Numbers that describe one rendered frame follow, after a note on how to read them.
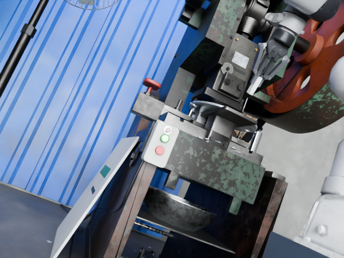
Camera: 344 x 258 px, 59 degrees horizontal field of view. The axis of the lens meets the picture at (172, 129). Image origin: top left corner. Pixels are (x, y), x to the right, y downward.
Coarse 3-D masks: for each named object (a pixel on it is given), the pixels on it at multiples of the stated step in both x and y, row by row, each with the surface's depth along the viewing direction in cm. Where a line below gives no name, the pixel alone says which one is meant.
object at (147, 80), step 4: (144, 80) 104; (148, 80) 103; (152, 80) 103; (144, 84) 108; (148, 84) 106; (152, 84) 104; (156, 84) 103; (160, 84) 104; (148, 88) 106; (152, 88) 106; (156, 88) 106; (148, 92) 105
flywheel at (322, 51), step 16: (336, 16) 145; (320, 32) 152; (336, 32) 141; (320, 48) 145; (336, 48) 135; (288, 64) 175; (304, 64) 152; (320, 64) 140; (288, 80) 161; (304, 80) 162; (320, 80) 130; (272, 96) 166; (288, 96) 155; (304, 96) 136; (272, 112) 156
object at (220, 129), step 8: (208, 112) 120; (216, 112) 115; (224, 112) 110; (232, 112) 107; (208, 120) 123; (216, 120) 118; (224, 120) 119; (232, 120) 117; (240, 120) 113; (248, 120) 108; (208, 128) 119; (216, 128) 118; (224, 128) 118; (232, 128) 119; (208, 136) 117; (216, 136) 117; (224, 136) 118; (216, 144) 117; (224, 144) 117
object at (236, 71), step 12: (240, 36) 133; (240, 48) 133; (252, 48) 135; (228, 60) 131; (240, 60) 133; (252, 60) 134; (216, 72) 132; (228, 72) 130; (240, 72) 132; (216, 84) 129; (228, 84) 127; (240, 84) 128; (228, 96) 130; (240, 96) 129
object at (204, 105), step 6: (192, 102) 120; (198, 102) 116; (204, 102) 114; (210, 102) 112; (192, 108) 127; (198, 108) 124; (204, 108) 120; (210, 108) 117; (216, 108) 114; (246, 126) 122; (252, 126) 119
